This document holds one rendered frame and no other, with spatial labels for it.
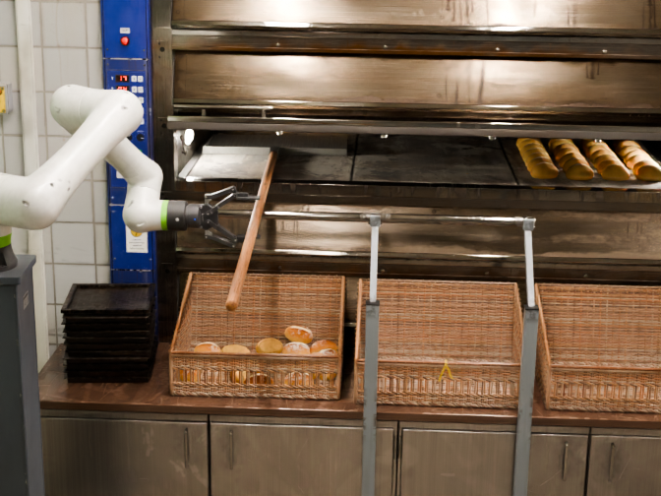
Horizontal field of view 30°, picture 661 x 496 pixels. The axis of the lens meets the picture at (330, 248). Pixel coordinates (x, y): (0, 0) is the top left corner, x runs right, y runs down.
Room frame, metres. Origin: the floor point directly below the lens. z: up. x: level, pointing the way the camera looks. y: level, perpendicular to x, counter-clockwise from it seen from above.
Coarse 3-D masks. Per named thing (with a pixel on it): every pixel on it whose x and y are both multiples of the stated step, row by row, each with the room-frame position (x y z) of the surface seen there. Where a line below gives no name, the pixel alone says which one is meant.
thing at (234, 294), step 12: (276, 156) 4.49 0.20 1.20; (264, 180) 4.06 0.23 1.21; (264, 192) 3.90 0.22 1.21; (264, 204) 3.78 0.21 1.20; (252, 216) 3.61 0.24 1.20; (252, 228) 3.46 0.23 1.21; (252, 240) 3.35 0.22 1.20; (240, 264) 3.11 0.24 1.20; (240, 276) 3.01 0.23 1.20; (240, 288) 2.93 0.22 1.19; (228, 300) 2.82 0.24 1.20
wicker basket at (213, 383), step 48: (192, 288) 4.13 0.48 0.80; (288, 288) 4.12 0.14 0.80; (336, 288) 4.12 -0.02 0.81; (192, 336) 4.09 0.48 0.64; (240, 336) 4.08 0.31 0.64; (336, 336) 4.08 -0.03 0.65; (192, 384) 3.68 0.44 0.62; (240, 384) 3.68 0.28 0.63; (288, 384) 3.67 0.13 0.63; (336, 384) 3.67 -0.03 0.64
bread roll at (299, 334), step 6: (288, 330) 4.03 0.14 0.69; (294, 330) 4.02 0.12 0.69; (300, 330) 4.02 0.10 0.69; (306, 330) 4.03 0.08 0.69; (288, 336) 4.02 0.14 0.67; (294, 336) 4.01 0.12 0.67; (300, 336) 4.01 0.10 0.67; (306, 336) 4.02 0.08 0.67; (312, 336) 4.04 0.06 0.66; (306, 342) 4.02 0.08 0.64
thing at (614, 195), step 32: (256, 192) 4.15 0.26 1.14; (288, 192) 4.14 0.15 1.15; (320, 192) 4.14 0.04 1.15; (352, 192) 4.13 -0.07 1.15; (384, 192) 4.13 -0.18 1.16; (416, 192) 4.13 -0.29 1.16; (448, 192) 4.12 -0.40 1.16; (480, 192) 4.12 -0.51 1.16; (512, 192) 4.11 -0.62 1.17; (544, 192) 4.11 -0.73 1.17; (576, 192) 4.10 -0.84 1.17; (608, 192) 4.10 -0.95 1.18; (640, 192) 4.09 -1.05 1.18
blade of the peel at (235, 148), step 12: (216, 144) 4.78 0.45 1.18; (228, 144) 4.78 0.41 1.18; (240, 144) 4.78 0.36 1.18; (252, 144) 4.79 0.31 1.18; (264, 144) 4.79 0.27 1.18; (276, 144) 4.79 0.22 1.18; (288, 144) 4.80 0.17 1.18; (300, 144) 4.80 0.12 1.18; (312, 144) 4.80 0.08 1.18; (324, 144) 4.81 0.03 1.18; (336, 144) 4.81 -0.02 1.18
